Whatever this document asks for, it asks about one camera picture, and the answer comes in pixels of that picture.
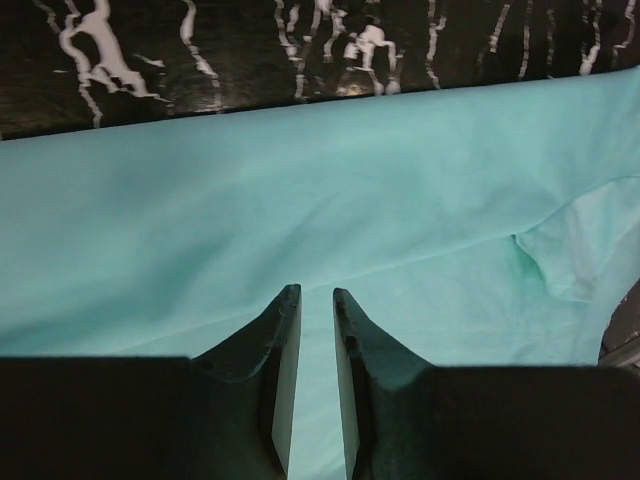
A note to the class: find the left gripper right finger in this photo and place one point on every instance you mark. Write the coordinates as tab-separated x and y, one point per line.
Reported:
405	418

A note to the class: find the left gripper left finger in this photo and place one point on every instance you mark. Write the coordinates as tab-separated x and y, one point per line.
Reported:
225	414

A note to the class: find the teal t shirt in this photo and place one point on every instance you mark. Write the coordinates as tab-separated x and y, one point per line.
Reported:
481	226

